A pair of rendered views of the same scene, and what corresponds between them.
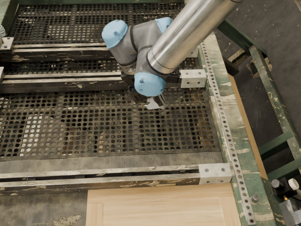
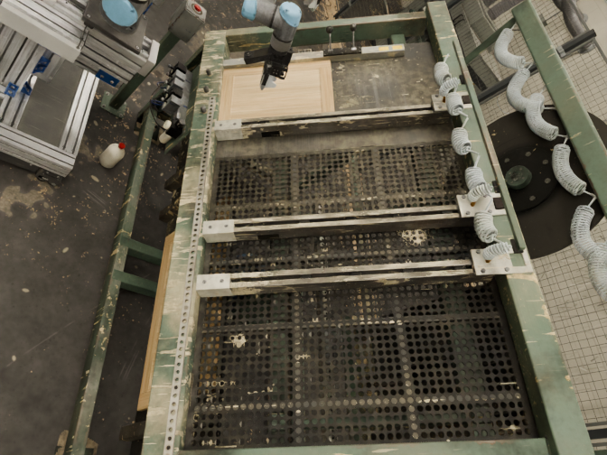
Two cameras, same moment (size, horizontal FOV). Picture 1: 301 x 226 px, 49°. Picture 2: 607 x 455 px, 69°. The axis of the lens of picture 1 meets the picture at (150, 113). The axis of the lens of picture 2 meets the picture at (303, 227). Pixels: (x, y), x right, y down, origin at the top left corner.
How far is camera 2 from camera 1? 2.18 m
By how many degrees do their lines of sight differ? 73
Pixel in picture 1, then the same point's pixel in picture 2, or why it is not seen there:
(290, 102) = (78, 347)
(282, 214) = (185, 116)
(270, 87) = (97, 353)
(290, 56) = (22, 427)
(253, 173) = (196, 129)
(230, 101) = (186, 196)
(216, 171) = (227, 124)
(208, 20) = not seen: outside the picture
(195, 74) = (216, 225)
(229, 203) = (223, 116)
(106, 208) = (319, 109)
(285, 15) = not seen: outside the picture
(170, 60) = not seen: outside the picture
